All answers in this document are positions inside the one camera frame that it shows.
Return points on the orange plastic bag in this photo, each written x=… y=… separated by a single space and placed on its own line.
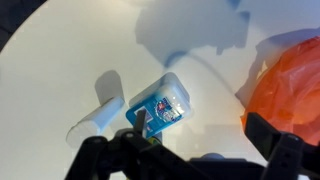
x=290 y=90

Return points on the blue box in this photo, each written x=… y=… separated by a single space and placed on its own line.
x=158 y=106

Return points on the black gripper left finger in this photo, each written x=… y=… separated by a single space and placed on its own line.
x=133 y=153

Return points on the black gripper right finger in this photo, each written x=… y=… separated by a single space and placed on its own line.
x=280 y=146

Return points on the white round pedestal table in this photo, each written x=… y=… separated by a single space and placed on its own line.
x=66 y=60

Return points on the white cylinder tube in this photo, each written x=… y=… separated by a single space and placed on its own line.
x=96 y=120

